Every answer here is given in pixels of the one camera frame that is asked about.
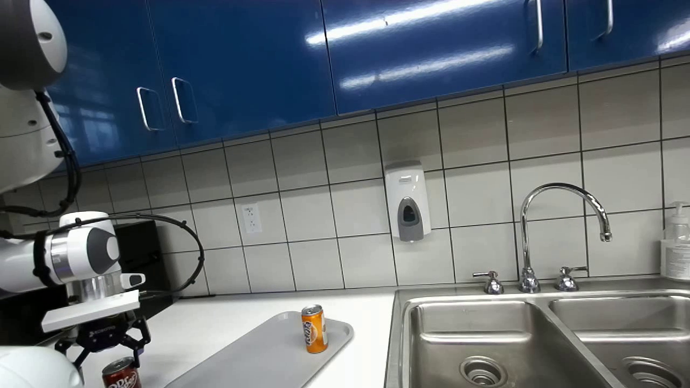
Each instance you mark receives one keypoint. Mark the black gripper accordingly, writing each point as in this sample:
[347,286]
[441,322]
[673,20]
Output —
[108,336]

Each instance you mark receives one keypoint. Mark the dark red soda can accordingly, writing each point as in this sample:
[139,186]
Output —
[122,377]

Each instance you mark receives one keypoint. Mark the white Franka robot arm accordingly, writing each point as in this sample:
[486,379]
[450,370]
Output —
[29,255]

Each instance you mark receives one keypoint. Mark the orange Fanta soda can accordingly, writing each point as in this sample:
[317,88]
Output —
[314,328]

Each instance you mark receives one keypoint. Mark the steel sink drain strainer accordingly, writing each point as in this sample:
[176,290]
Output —
[482,371]
[650,373]

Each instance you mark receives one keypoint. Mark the stainless steel double sink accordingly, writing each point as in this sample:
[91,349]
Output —
[503,336]

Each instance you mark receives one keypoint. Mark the chrome gooseneck faucet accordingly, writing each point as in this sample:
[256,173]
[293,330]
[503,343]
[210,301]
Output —
[529,245]

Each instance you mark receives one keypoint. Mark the clear soap pump bottle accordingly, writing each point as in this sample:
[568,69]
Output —
[676,249]

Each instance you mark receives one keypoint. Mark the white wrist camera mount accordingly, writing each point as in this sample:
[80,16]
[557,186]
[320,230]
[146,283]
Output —
[86,311]

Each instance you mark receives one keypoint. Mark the white wall outlet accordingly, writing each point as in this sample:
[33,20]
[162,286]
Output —
[251,224]

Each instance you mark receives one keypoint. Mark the white wall soap dispenser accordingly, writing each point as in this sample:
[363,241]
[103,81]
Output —
[407,201]

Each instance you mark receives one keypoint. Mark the blue wall cabinets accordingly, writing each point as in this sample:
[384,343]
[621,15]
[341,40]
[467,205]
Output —
[287,66]

